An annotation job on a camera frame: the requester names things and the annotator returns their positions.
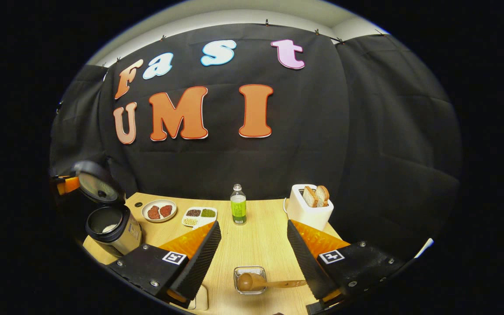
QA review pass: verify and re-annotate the white toaster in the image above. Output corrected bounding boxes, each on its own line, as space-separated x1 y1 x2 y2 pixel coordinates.
285 184 335 231

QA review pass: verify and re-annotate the toasted bread slice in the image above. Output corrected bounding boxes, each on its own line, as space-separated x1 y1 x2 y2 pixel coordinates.
303 186 319 208
315 185 330 207

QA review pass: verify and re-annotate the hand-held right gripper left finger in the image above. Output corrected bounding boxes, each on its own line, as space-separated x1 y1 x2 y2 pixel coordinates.
108 220 222 307

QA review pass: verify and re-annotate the clear chopstick holder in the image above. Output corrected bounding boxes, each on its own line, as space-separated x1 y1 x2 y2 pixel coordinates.
233 266 267 295

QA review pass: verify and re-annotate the cream coloured container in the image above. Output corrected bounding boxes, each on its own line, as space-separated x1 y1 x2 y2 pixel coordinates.
188 284 209 312

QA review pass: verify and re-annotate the wooden spoon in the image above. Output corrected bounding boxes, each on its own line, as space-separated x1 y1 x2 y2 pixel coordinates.
238 272 308 292

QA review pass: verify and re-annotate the white divided dish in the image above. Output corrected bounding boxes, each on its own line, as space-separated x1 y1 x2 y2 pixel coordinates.
181 206 218 228

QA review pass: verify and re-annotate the round white plate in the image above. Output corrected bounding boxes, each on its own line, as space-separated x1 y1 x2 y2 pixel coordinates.
141 199 177 223

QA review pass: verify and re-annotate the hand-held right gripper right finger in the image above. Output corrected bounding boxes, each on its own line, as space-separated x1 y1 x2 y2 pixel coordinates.
287 219 406 314

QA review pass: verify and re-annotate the green label bottle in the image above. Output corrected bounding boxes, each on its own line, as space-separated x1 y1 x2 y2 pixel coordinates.
230 184 247 225

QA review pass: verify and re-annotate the black rice cooker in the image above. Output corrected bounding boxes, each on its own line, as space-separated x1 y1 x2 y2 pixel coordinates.
73 160 143 258

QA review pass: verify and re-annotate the black backdrop cloth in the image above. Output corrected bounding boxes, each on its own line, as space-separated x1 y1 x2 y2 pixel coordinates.
50 23 462 263

